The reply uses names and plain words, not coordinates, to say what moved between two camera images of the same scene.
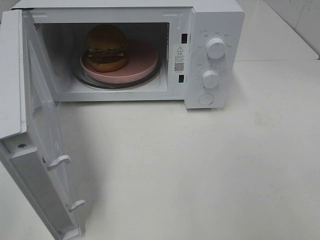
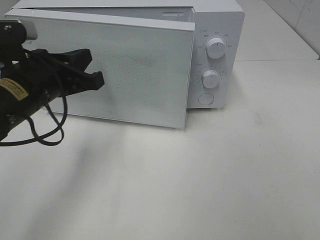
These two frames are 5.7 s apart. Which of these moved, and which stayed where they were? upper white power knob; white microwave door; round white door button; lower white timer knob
Moved: white microwave door
Stayed: lower white timer knob; upper white power knob; round white door button
